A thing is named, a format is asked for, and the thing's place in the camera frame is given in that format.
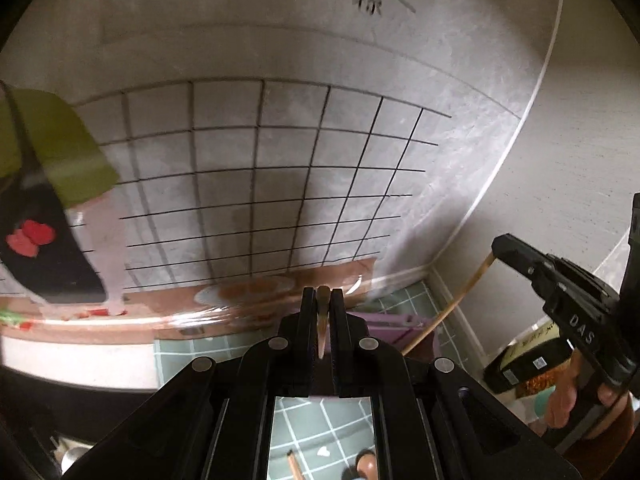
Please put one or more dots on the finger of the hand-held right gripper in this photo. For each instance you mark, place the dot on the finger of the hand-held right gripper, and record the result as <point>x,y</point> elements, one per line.
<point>517,255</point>

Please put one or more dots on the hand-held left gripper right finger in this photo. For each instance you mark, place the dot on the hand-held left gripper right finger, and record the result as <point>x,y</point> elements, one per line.
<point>338,320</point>

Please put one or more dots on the teal cup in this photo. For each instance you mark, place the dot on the teal cup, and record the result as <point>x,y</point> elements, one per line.
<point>544,405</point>

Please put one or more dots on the black packet yellow label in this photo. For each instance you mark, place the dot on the black packet yellow label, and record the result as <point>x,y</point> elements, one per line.
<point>525,360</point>

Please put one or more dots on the wall poster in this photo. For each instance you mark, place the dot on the wall poster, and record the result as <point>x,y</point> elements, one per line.
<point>300,160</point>

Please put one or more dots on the person's right hand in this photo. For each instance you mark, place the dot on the person's right hand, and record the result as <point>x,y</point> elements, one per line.
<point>565,395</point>

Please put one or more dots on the purple utensil holder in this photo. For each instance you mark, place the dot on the purple utensil holder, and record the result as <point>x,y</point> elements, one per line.
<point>390,322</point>

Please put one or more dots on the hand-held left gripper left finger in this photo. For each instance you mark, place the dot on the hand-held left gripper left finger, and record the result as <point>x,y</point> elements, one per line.
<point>309,320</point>

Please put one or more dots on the round metal object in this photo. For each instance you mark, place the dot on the round metal object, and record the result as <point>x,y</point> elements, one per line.
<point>72,456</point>

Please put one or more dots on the wooden chopstick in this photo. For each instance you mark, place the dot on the wooden chopstick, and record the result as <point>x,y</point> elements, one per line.
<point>450,305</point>
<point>295,467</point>

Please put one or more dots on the person's right forearm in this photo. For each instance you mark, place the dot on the person's right forearm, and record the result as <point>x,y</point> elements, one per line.
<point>617,440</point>

